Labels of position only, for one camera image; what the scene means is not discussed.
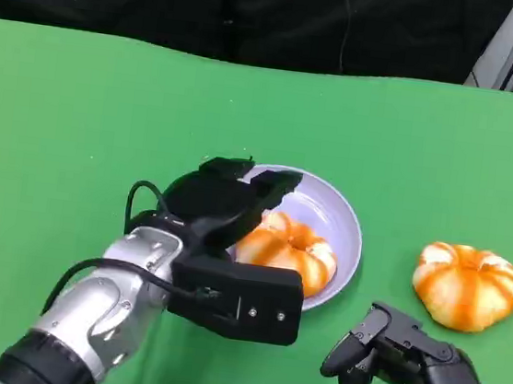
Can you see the lilac plate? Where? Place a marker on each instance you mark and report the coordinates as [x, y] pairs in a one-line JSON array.
[[327, 218]]

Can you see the orange white toy bread roll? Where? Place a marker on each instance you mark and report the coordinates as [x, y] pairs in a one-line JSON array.
[[463, 289], [291, 251]]

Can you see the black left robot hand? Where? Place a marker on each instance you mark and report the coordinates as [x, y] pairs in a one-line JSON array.
[[209, 200]]

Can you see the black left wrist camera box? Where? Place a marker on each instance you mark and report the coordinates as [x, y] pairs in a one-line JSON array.
[[262, 304]]

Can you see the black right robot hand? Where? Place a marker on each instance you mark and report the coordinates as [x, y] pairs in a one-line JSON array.
[[425, 378]]

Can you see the green table cloth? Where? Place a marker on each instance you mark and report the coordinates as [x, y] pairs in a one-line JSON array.
[[62, 109]]

